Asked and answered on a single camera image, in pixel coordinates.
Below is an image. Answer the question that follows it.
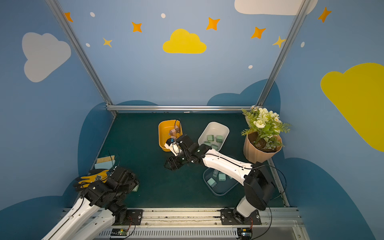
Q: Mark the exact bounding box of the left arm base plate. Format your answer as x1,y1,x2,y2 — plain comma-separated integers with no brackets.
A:
120,209,144,226

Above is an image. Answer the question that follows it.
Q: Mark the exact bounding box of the clear blue storage box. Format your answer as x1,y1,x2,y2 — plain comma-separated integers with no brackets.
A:
203,168,239,197

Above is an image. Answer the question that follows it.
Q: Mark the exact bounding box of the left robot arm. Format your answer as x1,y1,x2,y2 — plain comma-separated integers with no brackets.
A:
43,167,139,240

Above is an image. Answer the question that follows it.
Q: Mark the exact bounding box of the white storage box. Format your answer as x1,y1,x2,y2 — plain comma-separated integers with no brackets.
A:
198,122,230,151

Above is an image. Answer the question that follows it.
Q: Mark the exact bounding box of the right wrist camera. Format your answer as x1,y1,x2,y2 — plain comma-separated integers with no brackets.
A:
165,138,182,156

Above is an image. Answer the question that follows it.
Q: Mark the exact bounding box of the yellow work glove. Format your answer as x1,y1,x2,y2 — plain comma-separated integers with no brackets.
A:
73,169,110,192

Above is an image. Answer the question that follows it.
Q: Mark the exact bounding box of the blue plug pile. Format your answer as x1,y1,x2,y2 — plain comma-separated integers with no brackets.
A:
207,178,217,188
213,170,219,178

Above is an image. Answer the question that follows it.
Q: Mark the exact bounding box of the yellow storage box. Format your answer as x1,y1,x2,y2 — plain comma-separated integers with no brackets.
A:
158,120,183,152

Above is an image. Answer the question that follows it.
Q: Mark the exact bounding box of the aluminium frame rail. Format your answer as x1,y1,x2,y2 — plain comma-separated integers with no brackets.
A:
107,105,251,112

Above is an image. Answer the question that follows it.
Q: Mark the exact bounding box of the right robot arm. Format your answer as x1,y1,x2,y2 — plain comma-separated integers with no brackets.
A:
164,135,276,220

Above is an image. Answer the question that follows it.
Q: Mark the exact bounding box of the potted artificial plant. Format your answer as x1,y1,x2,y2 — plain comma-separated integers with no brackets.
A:
242,106,291,163

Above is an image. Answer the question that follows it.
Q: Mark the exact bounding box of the brush with blue handle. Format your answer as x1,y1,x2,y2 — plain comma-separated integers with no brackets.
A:
94,155,116,170

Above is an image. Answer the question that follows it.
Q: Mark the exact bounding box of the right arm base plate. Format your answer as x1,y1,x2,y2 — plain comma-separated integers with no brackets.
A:
220,208,262,225

